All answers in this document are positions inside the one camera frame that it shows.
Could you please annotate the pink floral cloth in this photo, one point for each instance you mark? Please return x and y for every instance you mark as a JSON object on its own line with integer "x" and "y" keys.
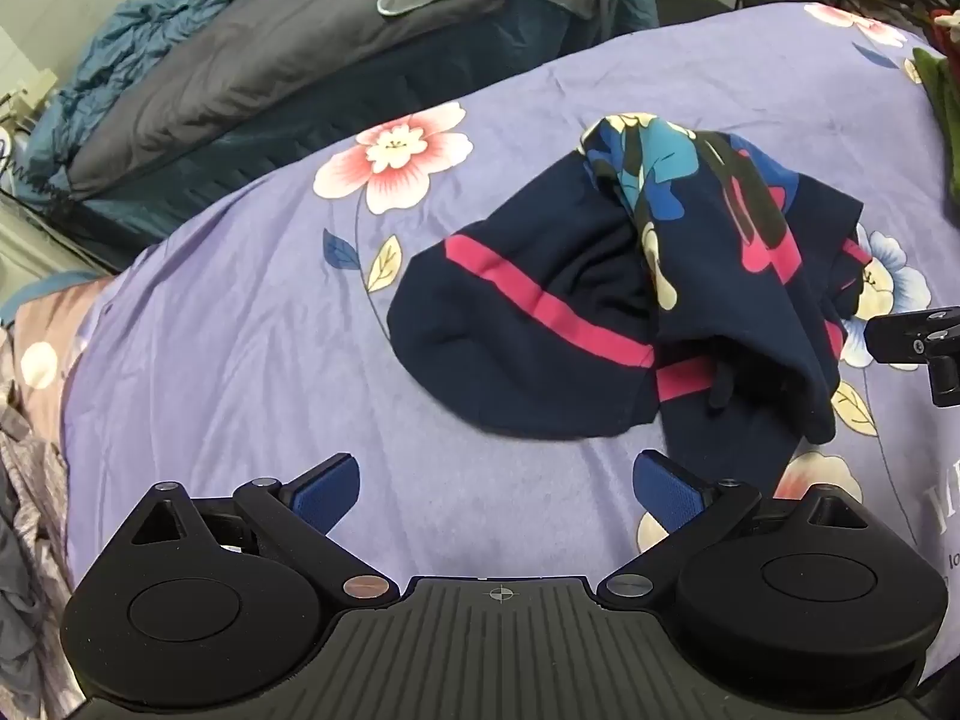
{"x": 52, "y": 330}

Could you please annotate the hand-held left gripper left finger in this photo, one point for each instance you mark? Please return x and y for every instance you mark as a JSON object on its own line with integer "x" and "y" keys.
{"x": 326, "y": 493}

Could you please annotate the purple floral bedsheet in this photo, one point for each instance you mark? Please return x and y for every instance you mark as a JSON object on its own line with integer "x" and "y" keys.
{"x": 225, "y": 360}

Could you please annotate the navy shirt with pink stripes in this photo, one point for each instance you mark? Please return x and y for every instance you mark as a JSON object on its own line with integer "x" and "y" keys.
{"x": 525, "y": 360}

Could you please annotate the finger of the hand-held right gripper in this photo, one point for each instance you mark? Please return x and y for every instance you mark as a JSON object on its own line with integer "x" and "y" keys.
{"x": 904, "y": 341}

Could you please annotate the grey patterned cloth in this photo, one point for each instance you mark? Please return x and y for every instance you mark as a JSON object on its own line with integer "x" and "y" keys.
{"x": 26, "y": 510}

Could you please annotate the grey quilt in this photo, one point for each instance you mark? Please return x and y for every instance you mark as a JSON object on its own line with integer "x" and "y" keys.
{"x": 225, "y": 75}

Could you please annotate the green cloth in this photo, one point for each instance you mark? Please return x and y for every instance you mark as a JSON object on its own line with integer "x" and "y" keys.
{"x": 937, "y": 86}

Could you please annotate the blue crumpled blanket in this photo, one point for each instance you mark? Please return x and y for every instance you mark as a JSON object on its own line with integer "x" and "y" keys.
{"x": 112, "y": 52}

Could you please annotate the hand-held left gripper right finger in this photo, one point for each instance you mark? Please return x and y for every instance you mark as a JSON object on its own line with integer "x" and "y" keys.
{"x": 664, "y": 495}

